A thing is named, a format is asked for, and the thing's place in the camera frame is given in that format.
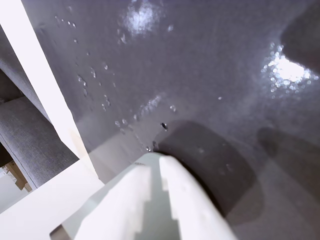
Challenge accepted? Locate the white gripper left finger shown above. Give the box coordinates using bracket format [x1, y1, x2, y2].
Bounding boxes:
[49, 152, 181, 240]

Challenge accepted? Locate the grey fabric sofa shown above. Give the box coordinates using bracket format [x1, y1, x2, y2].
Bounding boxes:
[0, 24, 81, 190]

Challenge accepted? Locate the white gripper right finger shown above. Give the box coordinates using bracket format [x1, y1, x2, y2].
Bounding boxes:
[158, 156, 238, 240]

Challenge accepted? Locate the brown cardboard box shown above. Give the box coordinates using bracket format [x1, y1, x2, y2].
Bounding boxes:
[0, 160, 34, 193]

